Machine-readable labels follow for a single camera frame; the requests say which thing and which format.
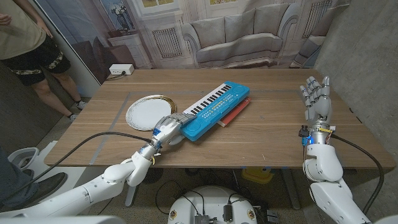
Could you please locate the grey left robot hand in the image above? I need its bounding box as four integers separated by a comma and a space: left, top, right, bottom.
139, 112, 198, 157

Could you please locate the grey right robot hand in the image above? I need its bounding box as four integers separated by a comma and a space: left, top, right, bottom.
299, 75, 336, 146

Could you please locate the blue toy piano keyboard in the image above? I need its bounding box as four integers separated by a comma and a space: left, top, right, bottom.
180, 81, 251, 142

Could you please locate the gold-rimmed white paper plate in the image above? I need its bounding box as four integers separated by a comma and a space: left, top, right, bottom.
125, 95, 177, 131

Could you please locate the red notebook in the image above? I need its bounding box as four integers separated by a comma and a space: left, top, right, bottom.
217, 96, 251, 128

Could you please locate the black round floor fan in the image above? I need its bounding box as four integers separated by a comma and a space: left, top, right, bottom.
152, 167, 164, 184

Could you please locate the white table leg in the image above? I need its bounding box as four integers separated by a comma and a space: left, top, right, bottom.
124, 185, 139, 207
281, 168, 301, 210

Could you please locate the white power strip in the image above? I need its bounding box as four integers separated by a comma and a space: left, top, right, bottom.
108, 63, 135, 76

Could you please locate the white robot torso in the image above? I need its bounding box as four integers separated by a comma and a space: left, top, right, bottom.
167, 185, 258, 224

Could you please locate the yellow object under table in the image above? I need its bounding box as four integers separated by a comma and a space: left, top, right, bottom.
241, 167, 274, 184

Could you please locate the printed living room backdrop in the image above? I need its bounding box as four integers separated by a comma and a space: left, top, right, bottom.
34, 0, 352, 85

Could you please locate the person in blue jeans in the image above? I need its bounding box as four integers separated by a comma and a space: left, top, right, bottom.
0, 146, 68, 212

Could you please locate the person in beige shirt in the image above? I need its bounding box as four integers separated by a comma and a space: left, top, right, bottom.
0, 0, 88, 121

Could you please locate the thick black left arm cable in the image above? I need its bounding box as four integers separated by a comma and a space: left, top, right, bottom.
0, 131, 155, 203

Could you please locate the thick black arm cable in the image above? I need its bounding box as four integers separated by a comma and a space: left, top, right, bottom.
0, 131, 155, 203
331, 133, 385, 215

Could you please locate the black power strip cable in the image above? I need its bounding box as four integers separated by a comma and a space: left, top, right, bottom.
104, 71, 126, 82

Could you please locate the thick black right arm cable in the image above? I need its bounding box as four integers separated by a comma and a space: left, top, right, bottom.
331, 133, 385, 215

